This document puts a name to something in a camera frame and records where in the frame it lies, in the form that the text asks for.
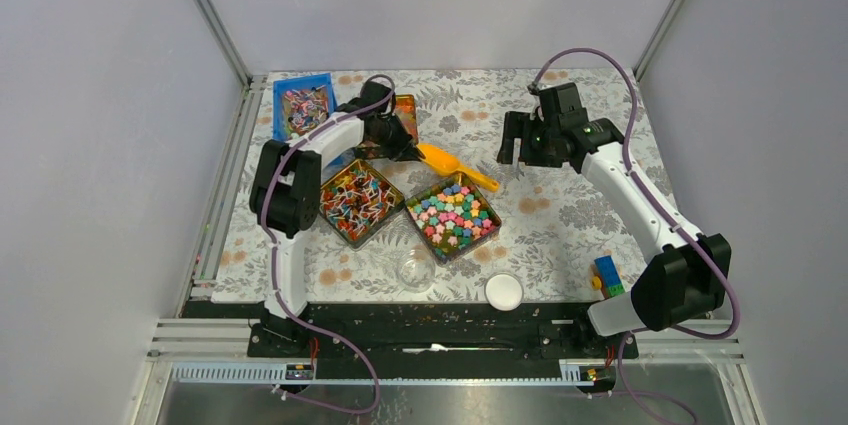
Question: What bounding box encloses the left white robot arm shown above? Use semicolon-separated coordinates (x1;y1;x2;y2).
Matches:
249;93;423;356

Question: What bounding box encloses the orange plastic scoop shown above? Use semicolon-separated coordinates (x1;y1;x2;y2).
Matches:
417;143;500;192

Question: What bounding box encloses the white jar lid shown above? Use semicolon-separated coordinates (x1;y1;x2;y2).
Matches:
484;273;524;312

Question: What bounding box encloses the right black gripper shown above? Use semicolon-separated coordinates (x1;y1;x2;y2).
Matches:
495;111;562;169

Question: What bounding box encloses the colourful toy block stack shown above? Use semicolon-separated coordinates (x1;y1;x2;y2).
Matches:
590;255;626;299

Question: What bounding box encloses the tin of star candies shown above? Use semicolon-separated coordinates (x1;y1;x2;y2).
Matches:
405;173;502;264

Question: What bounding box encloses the floral table mat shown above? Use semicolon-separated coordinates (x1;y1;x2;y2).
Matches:
211;68;644;304

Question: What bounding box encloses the tin of orange gummies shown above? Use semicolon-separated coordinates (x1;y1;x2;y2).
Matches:
394;94;419;144

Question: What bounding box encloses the blue plastic candy bin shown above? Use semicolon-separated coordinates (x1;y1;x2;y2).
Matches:
272;73;337;141

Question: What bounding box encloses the clear plastic jar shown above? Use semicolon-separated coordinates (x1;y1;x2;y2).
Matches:
395;246;436;293

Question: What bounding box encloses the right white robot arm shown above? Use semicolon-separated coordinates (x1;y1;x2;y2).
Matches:
496;83;731;357

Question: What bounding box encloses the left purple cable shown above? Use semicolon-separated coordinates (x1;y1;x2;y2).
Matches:
258;74;397;417

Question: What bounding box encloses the tin of lollipops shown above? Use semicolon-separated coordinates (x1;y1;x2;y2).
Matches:
319;159;406;249

